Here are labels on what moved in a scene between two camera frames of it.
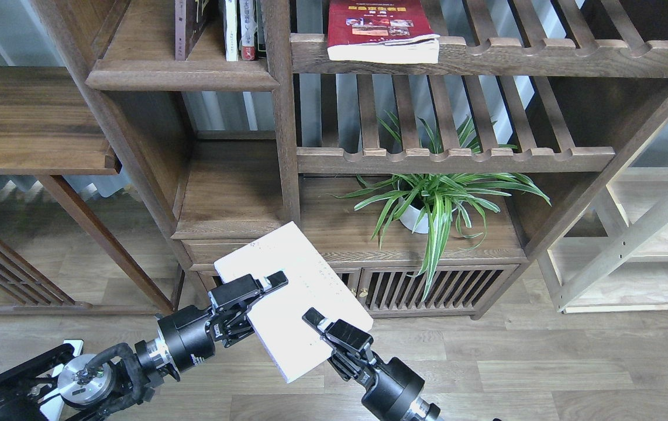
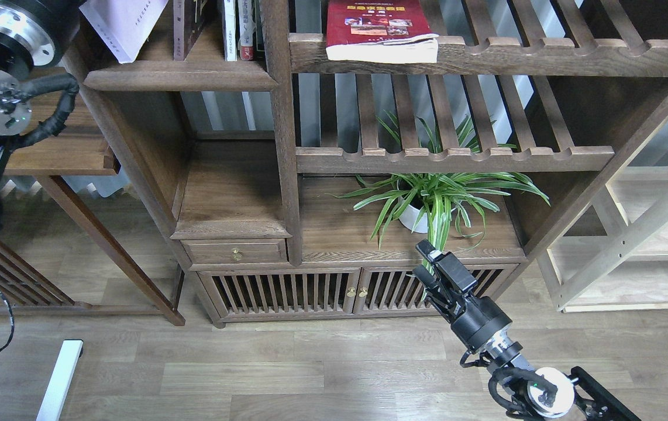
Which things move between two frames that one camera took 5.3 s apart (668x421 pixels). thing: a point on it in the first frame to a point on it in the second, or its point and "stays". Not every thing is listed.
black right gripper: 392,387 to 474,318
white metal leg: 52,406 stays
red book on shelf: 381,31 stays
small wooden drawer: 208,251 stays
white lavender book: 276,314 to 123,26
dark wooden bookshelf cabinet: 423,147 stays
